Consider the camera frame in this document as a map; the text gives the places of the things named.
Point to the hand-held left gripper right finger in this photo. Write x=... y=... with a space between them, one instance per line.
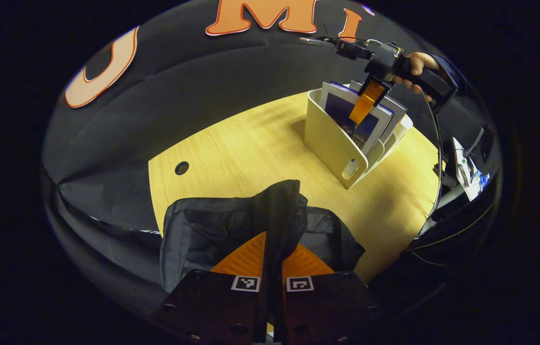
x=327 y=306

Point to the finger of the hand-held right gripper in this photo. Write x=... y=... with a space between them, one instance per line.
x=365 y=103

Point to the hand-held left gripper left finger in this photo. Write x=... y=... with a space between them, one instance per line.
x=222 y=306

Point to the blue cover book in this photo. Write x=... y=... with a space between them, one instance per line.
x=339 y=110

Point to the white portrait cover book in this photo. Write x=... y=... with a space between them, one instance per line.
x=398 y=115

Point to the white bookshelf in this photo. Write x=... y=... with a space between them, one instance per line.
x=332 y=139

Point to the black schoolbag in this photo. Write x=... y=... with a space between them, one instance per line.
x=212 y=230

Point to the white electronic device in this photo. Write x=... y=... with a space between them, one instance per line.
x=468 y=167

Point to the black backdrop cloth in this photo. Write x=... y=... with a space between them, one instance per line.
x=193 y=96

